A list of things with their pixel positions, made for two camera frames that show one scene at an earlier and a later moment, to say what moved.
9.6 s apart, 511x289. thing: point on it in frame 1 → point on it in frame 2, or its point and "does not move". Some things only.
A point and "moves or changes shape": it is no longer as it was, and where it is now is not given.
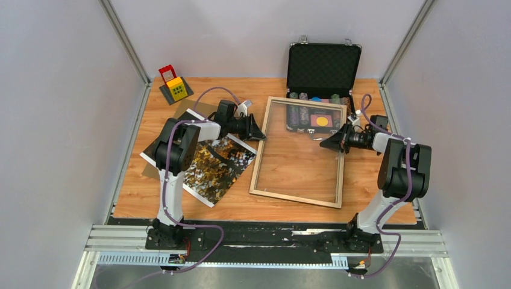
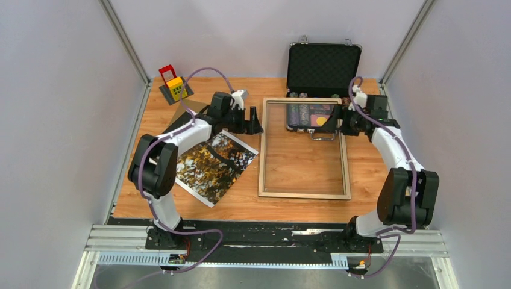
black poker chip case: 323,72 does not move
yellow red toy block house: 175,88 does not move
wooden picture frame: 253,189 moves or changes shape
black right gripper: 334,142 → 329,126
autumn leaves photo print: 217,165 does not move
